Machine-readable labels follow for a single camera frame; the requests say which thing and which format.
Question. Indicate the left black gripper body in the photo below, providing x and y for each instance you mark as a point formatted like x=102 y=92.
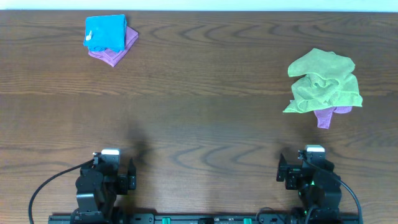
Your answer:
x=129 y=181

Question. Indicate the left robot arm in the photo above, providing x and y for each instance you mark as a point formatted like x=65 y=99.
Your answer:
x=96 y=207

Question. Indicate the folded purple cloth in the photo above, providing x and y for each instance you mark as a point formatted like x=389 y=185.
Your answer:
x=111 y=57

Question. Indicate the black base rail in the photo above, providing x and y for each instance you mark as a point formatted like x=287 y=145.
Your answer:
x=264 y=218

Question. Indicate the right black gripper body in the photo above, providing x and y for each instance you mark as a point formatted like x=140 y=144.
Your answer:
x=282 y=173

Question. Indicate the folded blue cloth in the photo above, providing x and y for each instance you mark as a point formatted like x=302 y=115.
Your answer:
x=105 y=32

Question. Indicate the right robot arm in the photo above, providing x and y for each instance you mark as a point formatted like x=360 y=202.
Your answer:
x=317 y=187

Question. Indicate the crumpled purple cloth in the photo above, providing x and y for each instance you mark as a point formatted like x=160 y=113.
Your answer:
x=324 y=116

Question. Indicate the crumpled green cloth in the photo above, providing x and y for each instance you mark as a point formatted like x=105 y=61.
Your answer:
x=325 y=80

